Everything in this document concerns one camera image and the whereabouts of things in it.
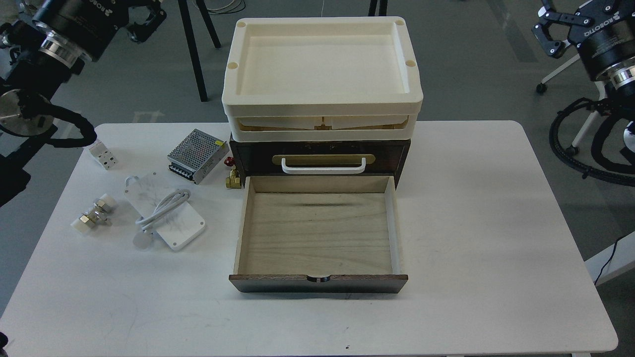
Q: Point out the brass valve red handle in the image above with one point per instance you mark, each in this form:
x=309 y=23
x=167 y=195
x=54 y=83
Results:
x=233 y=181

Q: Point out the metal mesh power supply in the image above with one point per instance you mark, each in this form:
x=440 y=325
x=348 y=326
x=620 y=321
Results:
x=197 y=155

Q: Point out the white drawer handle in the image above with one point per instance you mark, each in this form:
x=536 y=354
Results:
x=324 y=170

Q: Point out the silver metal block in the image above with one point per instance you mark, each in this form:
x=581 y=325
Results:
x=103 y=155

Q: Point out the cream plastic tray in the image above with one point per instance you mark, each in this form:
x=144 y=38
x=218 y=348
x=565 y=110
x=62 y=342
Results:
x=321 y=79

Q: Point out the open wooden drawer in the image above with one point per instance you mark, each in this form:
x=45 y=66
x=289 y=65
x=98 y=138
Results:
x=319 y=234

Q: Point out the black table leg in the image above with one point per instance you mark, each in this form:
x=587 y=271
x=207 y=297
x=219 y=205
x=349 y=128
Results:
x=192 y=47

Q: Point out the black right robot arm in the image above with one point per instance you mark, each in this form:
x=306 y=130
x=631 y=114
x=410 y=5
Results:
x=602 y=31

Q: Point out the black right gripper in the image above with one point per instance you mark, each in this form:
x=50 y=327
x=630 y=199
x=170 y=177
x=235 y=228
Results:
x=589 y=18

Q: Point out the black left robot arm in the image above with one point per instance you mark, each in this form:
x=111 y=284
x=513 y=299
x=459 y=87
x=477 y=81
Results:
x=65 y=34

